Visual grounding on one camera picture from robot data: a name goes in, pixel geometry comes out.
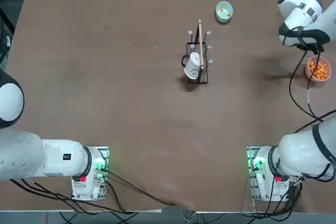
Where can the white mug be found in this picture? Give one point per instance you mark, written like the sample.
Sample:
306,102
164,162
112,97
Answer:
194,66

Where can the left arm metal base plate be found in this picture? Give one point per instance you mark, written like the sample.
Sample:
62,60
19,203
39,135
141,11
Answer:
105,151

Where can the pink bowl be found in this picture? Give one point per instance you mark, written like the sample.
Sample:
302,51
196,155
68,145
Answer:
307,69

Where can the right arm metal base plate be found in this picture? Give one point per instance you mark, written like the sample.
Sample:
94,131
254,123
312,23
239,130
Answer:
250,190

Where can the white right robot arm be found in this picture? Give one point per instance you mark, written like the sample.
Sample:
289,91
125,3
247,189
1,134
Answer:
302,150

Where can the green bowl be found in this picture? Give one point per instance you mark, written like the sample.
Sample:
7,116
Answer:
223,18

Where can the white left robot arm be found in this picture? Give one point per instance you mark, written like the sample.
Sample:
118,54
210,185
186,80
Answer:
26,155

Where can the orange popcorn pile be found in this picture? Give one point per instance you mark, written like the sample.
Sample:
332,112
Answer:
321,72

